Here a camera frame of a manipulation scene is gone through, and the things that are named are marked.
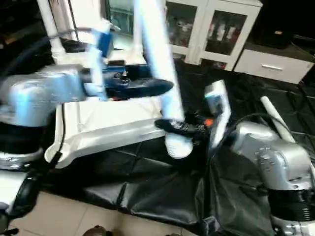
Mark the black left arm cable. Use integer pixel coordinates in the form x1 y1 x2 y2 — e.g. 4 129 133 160
0 29 94 79

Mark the white drawer unit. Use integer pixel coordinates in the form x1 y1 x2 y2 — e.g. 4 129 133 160
234 48 315 85

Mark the white glass door cabinet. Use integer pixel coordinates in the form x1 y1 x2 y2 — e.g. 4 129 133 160
162 0 264 70

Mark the black left robot foot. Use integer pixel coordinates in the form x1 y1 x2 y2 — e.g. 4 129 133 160
83 225 116 236

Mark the black table mat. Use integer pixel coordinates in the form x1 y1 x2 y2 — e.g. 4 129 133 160
0 34 315 236

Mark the white plastic table top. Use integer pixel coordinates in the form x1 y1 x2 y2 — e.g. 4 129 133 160
44 47 170 169

